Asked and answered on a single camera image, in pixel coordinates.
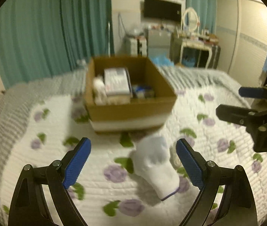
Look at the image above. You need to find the cream cloth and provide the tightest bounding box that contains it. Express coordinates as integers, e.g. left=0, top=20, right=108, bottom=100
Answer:
left=93, top=75, right=107, bottom=105

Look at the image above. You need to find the white suitcase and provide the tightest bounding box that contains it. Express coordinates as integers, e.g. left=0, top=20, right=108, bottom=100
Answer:
left=125, top=37, right=147, bottom=57

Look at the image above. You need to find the white sock purple trim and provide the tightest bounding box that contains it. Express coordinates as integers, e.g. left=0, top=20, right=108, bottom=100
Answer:
left=131, top=136, right=179, bottom=201

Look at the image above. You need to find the black wall television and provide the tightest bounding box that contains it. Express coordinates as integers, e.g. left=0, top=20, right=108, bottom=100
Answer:
left=143, top=0, right=182, bottom=23

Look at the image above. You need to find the floral packaged bedding bundle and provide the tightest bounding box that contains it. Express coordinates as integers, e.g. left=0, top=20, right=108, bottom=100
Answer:
left=104, top=68, right=133, bottom=105

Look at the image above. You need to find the grey checked bed sheet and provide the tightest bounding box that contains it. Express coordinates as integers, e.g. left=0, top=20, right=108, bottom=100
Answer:
left=0, top=66, right=249, bottom=225

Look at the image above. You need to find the blue basket under table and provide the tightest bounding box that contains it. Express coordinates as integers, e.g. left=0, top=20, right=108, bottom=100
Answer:
left=182, top=57, right=197, bottom=68

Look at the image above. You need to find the white floral quilt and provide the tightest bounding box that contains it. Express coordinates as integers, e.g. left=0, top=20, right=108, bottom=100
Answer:
left=0, top=86, right=267, bottom=225

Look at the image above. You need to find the white oval vanity mirror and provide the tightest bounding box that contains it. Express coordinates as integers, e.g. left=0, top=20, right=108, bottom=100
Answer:
left=181, top=7, right=199, bottom=33

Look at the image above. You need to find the brown cardboard box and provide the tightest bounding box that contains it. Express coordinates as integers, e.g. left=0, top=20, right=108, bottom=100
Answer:
left=85, top=56, right=177, bottom=133

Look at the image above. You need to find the white louvered wardrobe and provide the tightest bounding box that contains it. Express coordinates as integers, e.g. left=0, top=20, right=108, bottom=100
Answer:
left=216, top=0, right=267, bottom=87

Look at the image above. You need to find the white dressing table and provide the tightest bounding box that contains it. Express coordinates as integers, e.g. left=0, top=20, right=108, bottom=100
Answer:
left=170, top=34, right=221, bottom=69

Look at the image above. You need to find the narrow teal curtain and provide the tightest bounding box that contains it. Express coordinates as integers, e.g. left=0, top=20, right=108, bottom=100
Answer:
left=186, top=0, right=217, bottom=34

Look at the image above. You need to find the clear plastic bag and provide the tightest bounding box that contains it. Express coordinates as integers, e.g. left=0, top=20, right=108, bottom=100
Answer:
left=128, top=26, right=145, bottom=37

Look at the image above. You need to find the silver mini fridge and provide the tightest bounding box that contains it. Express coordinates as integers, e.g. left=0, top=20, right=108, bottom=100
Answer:
left=147, top=29, right=171, bottom=58

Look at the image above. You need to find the clear water jug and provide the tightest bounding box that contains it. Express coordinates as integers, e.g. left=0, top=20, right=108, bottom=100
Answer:
left=76, top=59, right=88, bottom=67

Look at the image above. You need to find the large teal curtain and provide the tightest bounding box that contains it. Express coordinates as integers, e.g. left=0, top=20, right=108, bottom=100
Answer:
left=0, top=0, right=114, bottom=88

